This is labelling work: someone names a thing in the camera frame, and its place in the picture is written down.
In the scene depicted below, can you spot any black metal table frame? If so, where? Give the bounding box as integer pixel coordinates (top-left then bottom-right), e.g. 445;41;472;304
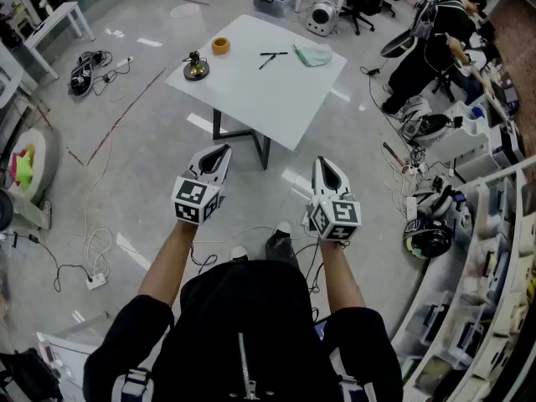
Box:
212;107;272;171

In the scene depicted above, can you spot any black oval tray green stripe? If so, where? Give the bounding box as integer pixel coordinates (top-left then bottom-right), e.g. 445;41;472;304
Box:
379;28;418;59

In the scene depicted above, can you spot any white cable bundle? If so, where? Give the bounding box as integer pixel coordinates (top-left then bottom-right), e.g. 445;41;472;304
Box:
381;157;420;222

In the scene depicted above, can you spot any low white furniture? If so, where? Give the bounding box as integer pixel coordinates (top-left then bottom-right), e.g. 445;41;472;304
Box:
36;312;111;402

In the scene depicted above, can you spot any black device with cables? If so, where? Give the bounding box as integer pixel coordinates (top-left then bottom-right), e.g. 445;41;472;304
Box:
68;50;114;98

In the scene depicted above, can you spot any red-handled hammer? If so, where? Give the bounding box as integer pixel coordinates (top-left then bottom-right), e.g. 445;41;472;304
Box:
382;141;408;168

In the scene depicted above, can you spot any white cabinet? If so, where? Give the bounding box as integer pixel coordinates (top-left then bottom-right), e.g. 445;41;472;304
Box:
435;100;504;183

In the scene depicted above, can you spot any small white table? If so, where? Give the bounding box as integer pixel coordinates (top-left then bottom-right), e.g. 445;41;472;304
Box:
23;1;96;81

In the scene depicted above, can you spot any person's black jacket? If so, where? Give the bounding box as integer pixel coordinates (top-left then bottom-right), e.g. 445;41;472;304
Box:
82;260;405;402

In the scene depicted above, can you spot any person's right forearm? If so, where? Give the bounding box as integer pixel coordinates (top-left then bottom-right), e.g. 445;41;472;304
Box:
320;239;368;316

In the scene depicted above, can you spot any white black-striped helmet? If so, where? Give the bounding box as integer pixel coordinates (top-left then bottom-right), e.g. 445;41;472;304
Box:
413;176;456;219

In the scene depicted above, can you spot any black office chair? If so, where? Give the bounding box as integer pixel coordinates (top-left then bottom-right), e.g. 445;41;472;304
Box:
332;0;397;36

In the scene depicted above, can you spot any clear plastic storage bin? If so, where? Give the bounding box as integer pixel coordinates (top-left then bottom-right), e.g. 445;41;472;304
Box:
253;0;297;18

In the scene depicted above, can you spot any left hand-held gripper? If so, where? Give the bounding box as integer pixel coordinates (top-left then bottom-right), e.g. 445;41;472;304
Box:
170;142;234;225

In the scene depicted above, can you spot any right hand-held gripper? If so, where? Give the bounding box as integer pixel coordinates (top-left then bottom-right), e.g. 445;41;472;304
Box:
303;156;363;242

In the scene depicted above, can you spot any light green pencil pouch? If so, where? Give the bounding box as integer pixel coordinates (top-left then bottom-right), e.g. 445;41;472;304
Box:
292;43;333;68

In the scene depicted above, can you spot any person's left forearm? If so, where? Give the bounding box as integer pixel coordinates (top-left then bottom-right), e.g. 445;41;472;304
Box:
137;219;198;307

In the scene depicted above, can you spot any silver pet carrier backpack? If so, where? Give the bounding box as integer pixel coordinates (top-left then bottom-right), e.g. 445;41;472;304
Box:
304;0;339;38

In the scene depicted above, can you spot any long white floor cable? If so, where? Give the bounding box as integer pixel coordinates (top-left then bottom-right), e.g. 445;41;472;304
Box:
66;94;127;285

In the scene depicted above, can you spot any white and black helmet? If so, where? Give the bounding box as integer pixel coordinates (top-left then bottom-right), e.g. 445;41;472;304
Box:
399;95;452;142

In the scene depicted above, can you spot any white shelf unit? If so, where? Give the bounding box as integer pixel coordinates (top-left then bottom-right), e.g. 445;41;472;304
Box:
389;156;536;402

